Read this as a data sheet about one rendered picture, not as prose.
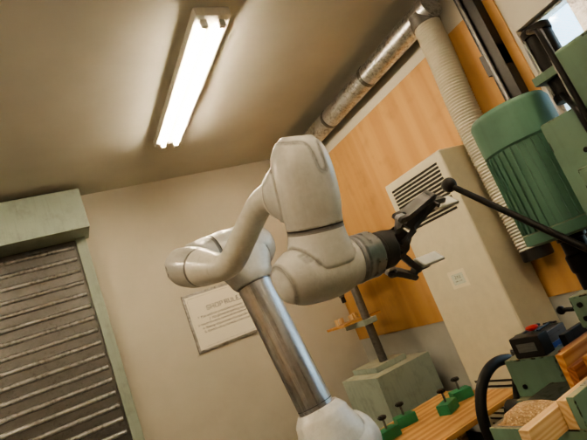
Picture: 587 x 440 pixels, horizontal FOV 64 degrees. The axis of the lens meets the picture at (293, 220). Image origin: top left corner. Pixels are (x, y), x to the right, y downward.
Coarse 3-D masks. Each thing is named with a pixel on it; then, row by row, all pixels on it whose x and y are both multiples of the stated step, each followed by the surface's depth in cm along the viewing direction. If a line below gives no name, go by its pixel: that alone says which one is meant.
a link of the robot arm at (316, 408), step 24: (216, 240) 128; (264, 240) 135; (264, 264) 131; (240, 288) 131; (264, 288) 129; (264, 312) 127; (264, 336) 127; (288, 336) 126; (288, 360) 124; (312, 360) 127; (288, 384) 124; (312, 384) 123; (312, 408) 121; (336, 408) 120; (312, 432) 117; (336, 432) 117; (360, 432) 119
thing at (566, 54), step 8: (584, 32) 82; (576, 40) 83; (584, 40) 82; (560, 48) 86; (568, 48) 84; (576, 48) 83; (584, 48) 82; (560, 56) 86; (568, 56) 84; (576, 56) 83; (584, 56) 82; (568, 64) 85; (576, 64) 84; (584, 64) 83; (568, 72) 85; (576, 72) 84; (584, 72) 83; (576, 80) 84; (584, 80) 83; (576, 88) 85; (584, 88) 83; (584, 96) 84; (584, 104) 84
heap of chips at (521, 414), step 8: (528, 400) 93; (536, 400) 91; (544, 400) 90; (512, 408) 93; (520, 408) 91; (528, 408) 89; (536, 408) 88; (544, 408) 87; (504, 416) 93; (512, 416) 91; (520, 416) 89; (528, 416) 88; (504, 424) 92; (512, 424) 91; (520, 424) 89
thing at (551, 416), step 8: (552, 408) 81; (536, 416) 80; (544, 416) 78; (552, 416) 79; (560, 416) 80; (528, 424) 78; (536, 424) 77; (544, 424) 78; (552, 424) 78; (560, 424) 79; (520, 432) 77; (528, 432) 76; (536, 432) 76; (544, 432) 77; (552, 432) 78; (560, 432) 79
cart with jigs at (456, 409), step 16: (432, 400) 269; (448, 400) 239; (464, 400) 246; (496, 400) 227; (384, 416) 232; (400, 416) 243; (416, 416) 242; (432, 416) 240; (448, 416) 230; (464, 416) 222; (384, 432) 228; (400, 432) 231; (416, 432) 226; (432, 432) 217; (448, 432) 209; (464, 432) 208
